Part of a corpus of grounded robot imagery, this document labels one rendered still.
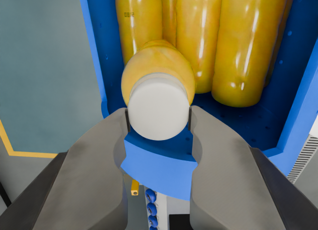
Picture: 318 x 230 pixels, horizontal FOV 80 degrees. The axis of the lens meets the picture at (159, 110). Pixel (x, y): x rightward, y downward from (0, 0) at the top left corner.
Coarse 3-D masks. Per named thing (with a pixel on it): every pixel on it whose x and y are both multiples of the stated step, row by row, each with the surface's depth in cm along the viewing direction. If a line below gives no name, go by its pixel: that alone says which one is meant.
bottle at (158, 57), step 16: (144, 48) 17; (160, 48) 16; (176, 48) 21; (128, 64) 16; (144, 64) 14; (160, 64) 14; (176, 64) 14; (128, 80) 14; (144, 80) 13; (176, 80) 13; (192, 80) 15; (128, 96) 14; (192, 96) 15
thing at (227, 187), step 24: (192, 120) 11; (216, 120) 10; (216, 144) 9; (240, 144) 8; (216, 168) 7; (240, 168) 7; (192, 192) 7; (216, 192) 7; (240, 192) 6; (264, 192) 6; (192, 216) 7; (216, 216) 6; (240, 216) 6; (264, 216) 6
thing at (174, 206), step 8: (168, 200) 67; (176, 200) 67; (184, 200) 67; (168, 208) 65; (176, 208) 65; (184, 208) 64; (168, 216) 62; (176, 216) 61; (184, 216) 61; (168, 224) 60; (176, 224) 59; (184, 224) 58
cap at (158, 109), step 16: (160, 80) 11; (144, 96) 11; (160, 96) 11; (176, 96) 11; (128, 112) 12; (144, 112) 12; (160, 112) 12; (176, 112) 12; (144, 128) 12; (160, 128) 12; (176, 128) 12
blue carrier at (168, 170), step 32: (96, 0) 24; (96, 32) 24; (288, 32) 28; (96, 64) 25; (288, 64) 28; (288, 96) 29; (256, 128) 29; (288, 128) 17; (128, 160) 22; (160, 160) 18; (192, 160) 17; (288, 160) 19; (160, 192) 21
